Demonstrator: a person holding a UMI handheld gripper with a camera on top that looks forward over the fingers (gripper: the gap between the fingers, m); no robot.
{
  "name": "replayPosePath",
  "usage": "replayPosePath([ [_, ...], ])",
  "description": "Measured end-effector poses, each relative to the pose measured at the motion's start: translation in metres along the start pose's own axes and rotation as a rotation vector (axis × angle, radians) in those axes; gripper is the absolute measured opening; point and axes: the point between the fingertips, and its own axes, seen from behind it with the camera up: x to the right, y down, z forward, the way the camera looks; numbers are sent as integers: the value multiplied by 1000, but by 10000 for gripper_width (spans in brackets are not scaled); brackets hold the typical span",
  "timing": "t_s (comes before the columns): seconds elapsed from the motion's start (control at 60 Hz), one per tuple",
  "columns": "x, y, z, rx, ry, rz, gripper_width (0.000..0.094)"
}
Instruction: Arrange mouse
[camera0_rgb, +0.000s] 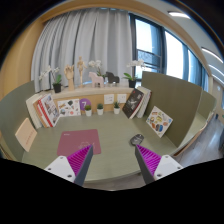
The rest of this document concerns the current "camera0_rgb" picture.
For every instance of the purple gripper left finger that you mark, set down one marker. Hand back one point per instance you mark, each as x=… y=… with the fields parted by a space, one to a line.
x=74 y=167

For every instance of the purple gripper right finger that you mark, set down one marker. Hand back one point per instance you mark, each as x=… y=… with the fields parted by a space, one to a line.
x=153 y=166

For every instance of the maroon mouse pad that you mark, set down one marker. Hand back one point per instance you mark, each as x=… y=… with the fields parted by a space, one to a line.
x=72 y=141

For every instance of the dark grey computer mouse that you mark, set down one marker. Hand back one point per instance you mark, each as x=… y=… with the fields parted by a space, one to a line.
x=136 y=139

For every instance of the colourful sticker board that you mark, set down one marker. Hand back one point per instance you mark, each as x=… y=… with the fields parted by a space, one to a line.
x=159 y=121

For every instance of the beige card left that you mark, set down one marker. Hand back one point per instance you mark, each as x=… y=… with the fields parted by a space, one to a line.
x=26 y=134

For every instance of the illustrated sticker card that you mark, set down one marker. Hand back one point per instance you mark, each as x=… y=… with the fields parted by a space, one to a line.
x=69 y=107

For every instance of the small potted plant left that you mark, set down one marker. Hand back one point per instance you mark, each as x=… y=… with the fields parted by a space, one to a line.
x=88 y=110

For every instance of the small potted plant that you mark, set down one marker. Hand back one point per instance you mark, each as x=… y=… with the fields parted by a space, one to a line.
x=116 y=107
x=100 y=109
x=88 y=110

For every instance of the red white book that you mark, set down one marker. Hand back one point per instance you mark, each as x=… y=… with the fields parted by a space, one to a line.
x=47 y=110

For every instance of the purple round number sign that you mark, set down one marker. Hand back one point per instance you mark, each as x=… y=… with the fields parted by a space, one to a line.
x=83 y=103

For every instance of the small potted plant middle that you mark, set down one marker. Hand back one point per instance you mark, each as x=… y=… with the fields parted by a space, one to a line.
x=100 y=109

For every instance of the small potted plant right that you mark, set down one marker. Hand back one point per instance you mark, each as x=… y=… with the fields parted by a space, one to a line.
x=116 y=107

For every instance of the green partition panel right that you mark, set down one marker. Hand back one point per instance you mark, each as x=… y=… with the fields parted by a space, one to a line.
x=177 y=98

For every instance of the black book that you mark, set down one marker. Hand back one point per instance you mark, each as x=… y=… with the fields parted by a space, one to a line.
x=133 y=103

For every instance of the wooden shelf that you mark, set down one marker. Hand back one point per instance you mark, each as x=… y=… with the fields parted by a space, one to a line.
x=106 y=96

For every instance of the white book stack right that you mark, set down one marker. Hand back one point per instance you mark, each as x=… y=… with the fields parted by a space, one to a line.
x=145 y=101

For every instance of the white book left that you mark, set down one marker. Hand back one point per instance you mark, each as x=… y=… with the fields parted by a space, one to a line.
x=32 y=112

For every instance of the white orchid black pot left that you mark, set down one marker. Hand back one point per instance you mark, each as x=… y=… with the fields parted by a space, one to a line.
x=53 y=77

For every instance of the white orchid black pot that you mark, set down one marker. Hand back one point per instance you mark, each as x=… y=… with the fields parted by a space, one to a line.
x=131 y=78
x=53 y=77

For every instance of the pink wooden horse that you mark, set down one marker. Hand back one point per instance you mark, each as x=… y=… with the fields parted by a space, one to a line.
x=96 y=79

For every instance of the dark wooden horse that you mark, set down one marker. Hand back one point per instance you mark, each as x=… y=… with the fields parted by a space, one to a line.
x=112 y=78

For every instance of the wooden hand model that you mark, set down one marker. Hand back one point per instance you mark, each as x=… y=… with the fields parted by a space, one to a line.
x=69 y=73

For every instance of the wooden mannequin figure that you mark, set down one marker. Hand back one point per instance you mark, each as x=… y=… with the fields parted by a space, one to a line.
x=81 y=66

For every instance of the white orchid black pot right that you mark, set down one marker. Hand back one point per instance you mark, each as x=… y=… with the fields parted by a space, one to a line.
x=131 y=78

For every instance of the white orchid middle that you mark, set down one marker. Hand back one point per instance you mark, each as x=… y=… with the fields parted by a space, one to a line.
x=97 y=65

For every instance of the grey curtain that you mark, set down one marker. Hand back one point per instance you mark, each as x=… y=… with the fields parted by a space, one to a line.
x=87 y=35

